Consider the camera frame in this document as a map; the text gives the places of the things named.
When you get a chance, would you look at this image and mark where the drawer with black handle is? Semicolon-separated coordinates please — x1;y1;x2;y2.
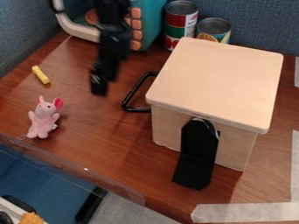
120;71;161;114

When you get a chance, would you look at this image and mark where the blue and yellow can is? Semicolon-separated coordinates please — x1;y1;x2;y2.
195;17;233;45

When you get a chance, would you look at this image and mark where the beige cabinet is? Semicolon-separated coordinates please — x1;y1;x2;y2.
144;36;285;172

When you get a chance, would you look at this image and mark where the red and white can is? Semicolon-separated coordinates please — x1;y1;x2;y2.
161;0;200;53

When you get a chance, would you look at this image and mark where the yellow toy block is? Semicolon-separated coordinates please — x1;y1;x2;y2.
30;65;53;86

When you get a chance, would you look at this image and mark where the black strap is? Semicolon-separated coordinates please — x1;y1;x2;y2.
170;116;222;191

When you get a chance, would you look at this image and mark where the pink plush mouse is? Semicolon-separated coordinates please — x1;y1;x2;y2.
25;94;66;140

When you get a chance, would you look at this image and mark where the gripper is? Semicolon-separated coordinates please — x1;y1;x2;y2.
88;55;123;97

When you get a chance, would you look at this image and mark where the teal toy microwave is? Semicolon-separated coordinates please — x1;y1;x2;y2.
51;0;170;53

